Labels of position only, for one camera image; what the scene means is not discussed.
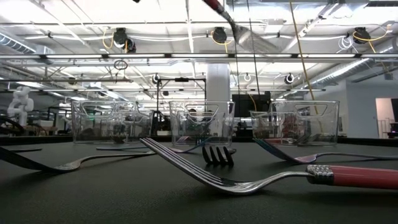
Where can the clear plastic bin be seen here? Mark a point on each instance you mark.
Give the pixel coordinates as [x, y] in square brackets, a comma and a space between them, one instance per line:
[311, 124]
[202, 124]
[93, 124]

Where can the white pillar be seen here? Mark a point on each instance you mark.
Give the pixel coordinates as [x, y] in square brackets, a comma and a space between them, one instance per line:
[217, 81]

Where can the black monitor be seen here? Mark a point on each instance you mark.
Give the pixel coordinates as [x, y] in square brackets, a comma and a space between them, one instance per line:
[248, 105]

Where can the white humanoid robot figure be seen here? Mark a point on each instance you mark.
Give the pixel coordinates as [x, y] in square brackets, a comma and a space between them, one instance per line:
[20, 105]

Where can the black background stand frame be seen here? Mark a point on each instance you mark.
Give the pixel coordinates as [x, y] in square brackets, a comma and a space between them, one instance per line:
[182, 79]

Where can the long ceiling light rail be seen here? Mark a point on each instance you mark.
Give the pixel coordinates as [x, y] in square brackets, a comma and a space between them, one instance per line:
[74, 56]

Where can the black table frame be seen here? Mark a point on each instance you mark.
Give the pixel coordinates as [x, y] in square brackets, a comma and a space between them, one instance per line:
[46, 140]

